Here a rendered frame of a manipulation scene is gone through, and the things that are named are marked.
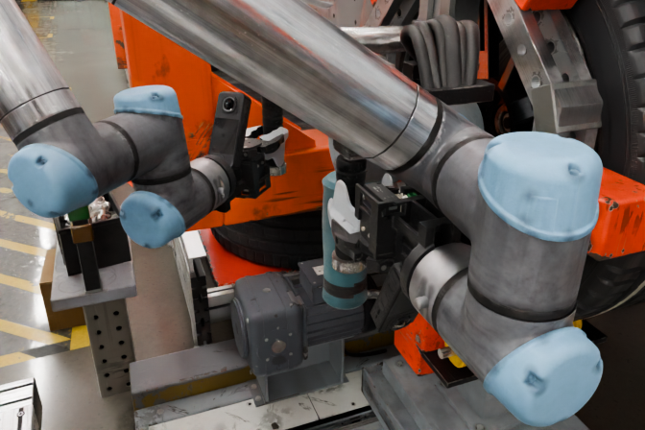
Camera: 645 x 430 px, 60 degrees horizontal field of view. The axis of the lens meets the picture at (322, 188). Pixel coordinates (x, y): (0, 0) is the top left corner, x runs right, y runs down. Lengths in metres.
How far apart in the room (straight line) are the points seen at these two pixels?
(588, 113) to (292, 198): 0.81
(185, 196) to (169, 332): 1.19
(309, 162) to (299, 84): 0.92
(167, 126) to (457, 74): 0.34
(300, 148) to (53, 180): 0.82
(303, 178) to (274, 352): 0.40
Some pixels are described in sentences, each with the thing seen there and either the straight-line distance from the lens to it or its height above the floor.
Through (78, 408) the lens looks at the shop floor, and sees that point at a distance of 1.72.
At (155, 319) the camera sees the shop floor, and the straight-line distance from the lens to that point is 1.96.
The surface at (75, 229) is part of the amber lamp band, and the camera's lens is 1.22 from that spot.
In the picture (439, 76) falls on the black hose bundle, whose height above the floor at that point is 0.99.
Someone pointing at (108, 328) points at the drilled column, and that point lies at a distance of 1.59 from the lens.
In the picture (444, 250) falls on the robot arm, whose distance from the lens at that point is 0.49.
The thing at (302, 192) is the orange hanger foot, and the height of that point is 0.58.
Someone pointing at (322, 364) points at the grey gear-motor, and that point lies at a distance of 1.58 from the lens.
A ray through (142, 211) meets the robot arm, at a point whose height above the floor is 0.83.
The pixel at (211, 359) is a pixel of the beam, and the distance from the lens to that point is 1.56.
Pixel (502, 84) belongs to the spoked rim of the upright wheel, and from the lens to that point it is 0.92.
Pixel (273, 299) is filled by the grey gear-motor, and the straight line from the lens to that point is 1.27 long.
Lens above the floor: 1.13
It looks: 24 degrees down
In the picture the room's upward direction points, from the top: straight up
